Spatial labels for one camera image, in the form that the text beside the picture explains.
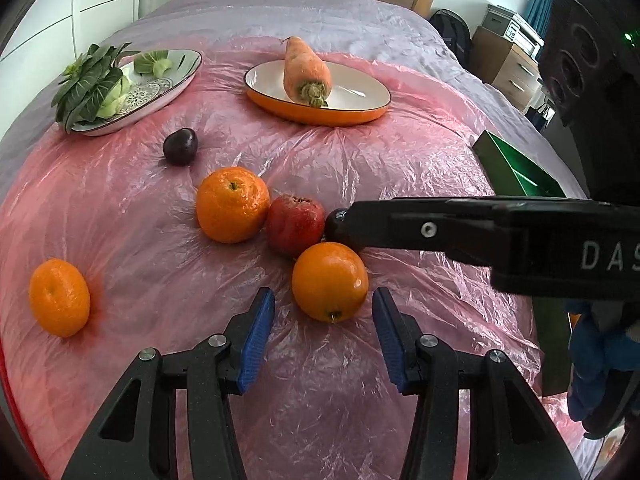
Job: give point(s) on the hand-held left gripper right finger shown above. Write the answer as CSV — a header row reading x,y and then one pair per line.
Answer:
x,y
387,340

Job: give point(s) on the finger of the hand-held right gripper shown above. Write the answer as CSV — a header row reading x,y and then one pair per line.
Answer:
x,y
425,230

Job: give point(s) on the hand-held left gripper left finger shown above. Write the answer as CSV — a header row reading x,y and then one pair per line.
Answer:
x,y
256,340

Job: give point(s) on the mandarin orange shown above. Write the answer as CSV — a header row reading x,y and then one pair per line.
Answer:
x,y
330,280
232,205
59,297

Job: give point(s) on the dark purple plum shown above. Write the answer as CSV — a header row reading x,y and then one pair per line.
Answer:
x,y
336,225
180,146

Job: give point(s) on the green cardboard box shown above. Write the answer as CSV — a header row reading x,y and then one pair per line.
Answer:
x,y
520,170

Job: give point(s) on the red pomegranate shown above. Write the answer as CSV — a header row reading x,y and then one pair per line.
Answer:
x,y
295,222

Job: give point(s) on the person's right hand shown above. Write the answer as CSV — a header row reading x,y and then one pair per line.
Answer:
x,y
597,360

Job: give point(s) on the orange oval plate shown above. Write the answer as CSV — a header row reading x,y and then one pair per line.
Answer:
x,y
360,100

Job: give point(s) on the wooden drawer cabinet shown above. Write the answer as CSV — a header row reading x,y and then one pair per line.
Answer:
x,y
505,70

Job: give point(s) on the pink plastic sheet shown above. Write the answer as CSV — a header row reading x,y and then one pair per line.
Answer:
x,y
125,200

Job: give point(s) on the black backpack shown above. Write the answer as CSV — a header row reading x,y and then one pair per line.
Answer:
x,y
452,35

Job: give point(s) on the carrot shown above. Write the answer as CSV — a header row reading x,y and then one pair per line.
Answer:
x,y
302,67

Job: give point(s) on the white printer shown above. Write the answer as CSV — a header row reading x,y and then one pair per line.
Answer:
x,y
515,27

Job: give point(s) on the phone in red case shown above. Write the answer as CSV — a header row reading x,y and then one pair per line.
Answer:
x,y
6,390

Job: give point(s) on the patterned oval plate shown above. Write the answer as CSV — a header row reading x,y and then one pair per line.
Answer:
x,y
155,91

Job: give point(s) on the small bok choy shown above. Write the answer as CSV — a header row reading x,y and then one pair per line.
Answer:
x,y
155,63

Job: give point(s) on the large bok choy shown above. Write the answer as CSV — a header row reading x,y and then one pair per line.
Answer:
x,y
95,85

